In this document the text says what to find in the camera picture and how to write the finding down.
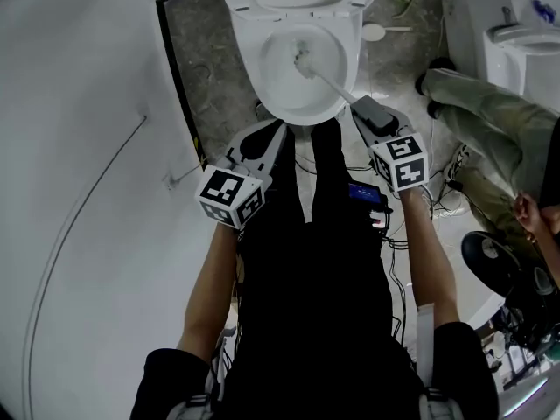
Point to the black round stool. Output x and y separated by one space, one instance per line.
492 261

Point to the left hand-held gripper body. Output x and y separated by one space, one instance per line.
227 193

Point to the person's right forearm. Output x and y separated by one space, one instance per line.
426 252

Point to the person's left forearm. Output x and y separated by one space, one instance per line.
210 287

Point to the blue plastic object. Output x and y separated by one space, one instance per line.
543 9

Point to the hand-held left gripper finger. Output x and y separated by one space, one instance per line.
256 128
279 151

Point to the white cabinet box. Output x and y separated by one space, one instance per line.
472 20

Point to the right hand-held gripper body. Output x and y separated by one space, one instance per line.
400 160

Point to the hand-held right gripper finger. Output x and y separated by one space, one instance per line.
361 130
399 116

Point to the person's black clothing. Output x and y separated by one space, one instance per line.
315 300

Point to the white toilet bowl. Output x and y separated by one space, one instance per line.
271 90

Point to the white spare toilet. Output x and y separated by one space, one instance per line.
525 59

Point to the small blue screen device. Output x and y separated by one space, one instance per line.
364 191

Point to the white and black sneaker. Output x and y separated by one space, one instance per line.
457 163

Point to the white toilet brush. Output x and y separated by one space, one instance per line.
329 81

